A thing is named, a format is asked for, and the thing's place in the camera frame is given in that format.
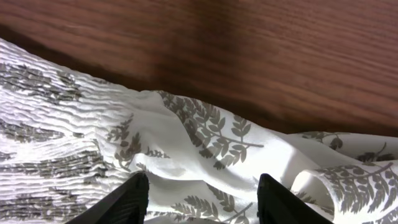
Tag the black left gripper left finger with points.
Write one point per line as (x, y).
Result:
(127, 204)

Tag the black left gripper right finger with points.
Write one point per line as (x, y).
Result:
(278, 205)

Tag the white fern print garment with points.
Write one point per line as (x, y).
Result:
(68, 140)

